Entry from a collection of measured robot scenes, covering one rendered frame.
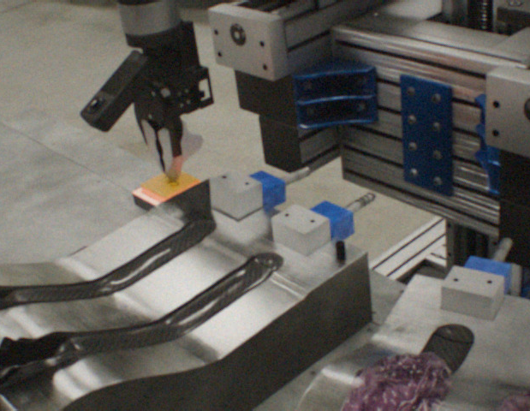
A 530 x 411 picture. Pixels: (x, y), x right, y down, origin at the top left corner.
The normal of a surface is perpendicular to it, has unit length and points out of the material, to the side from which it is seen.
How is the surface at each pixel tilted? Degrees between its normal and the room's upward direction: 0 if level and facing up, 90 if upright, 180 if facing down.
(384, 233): 0
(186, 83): 90
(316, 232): 90
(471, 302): 90
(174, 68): 90
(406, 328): 0
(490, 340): 0
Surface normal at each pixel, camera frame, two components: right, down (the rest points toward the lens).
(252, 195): 0.67, 0.34
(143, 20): -0.06, 0.51
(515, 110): -0.73, 0.43
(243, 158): -0.12, -0.85
